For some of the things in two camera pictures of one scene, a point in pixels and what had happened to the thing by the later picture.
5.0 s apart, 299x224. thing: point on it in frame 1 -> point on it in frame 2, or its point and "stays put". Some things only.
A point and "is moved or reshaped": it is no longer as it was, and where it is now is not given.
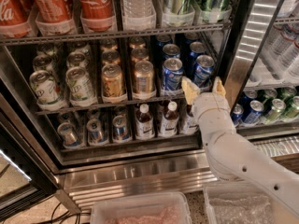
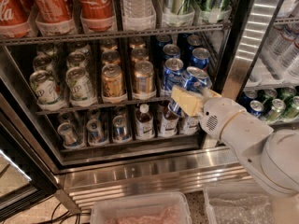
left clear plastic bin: (149, 208) stays put
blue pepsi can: (204, 70) is moved or reshaped
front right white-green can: (80, 86) stays put
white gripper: (210, 104) -> (219, 115)
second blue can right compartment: (256, 109) stays put
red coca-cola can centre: (97, 7) stays put
